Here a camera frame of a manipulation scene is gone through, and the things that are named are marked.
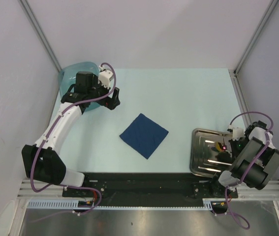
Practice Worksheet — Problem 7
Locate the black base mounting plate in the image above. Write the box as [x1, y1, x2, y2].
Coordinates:
[62, 173, 225, 207]

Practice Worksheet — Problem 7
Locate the stainless steel tray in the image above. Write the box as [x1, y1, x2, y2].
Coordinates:
[189, 128, 232, 178]

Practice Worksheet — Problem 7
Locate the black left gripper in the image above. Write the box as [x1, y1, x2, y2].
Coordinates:
[87, 76, 120, 110]

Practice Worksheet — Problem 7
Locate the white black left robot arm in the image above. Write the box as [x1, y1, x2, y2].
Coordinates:
[22, 69, 120, 197]

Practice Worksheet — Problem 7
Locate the translucent blue plastic bin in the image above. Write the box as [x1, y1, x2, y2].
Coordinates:
[58, 62, 99, 113]

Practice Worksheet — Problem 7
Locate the light blue cable duct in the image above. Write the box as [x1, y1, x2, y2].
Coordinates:
[28, 199, 215, 210]

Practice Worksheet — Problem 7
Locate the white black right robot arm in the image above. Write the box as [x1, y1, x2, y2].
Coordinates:
[209, 120, 279, 198]

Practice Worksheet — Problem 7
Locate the aluminium rail frame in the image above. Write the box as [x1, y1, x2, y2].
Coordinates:
[21, 65, 279, 236]

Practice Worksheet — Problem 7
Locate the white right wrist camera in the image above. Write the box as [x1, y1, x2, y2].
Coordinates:
[227, 124, 245, 141]

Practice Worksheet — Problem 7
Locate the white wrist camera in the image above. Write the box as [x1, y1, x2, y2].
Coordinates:
[98, 69, 113, 89]
[227, 124, 245, 141]

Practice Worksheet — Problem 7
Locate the dark blue paper napkin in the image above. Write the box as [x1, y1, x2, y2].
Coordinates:
[120, 114, 169, 159]

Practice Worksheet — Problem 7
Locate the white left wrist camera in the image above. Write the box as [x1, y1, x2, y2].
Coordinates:
[98, 69, 113, 89]

